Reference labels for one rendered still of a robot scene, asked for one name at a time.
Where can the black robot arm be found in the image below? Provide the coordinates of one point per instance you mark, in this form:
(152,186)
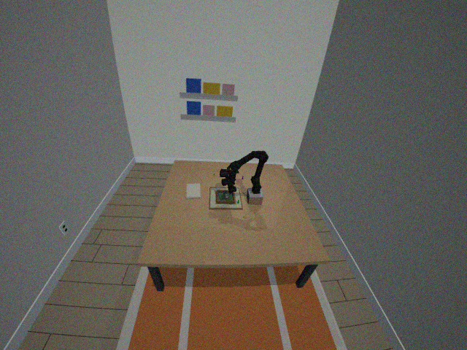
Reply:
(232,170)

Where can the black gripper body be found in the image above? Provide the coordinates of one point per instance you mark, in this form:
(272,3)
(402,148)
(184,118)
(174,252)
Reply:
(232,188)

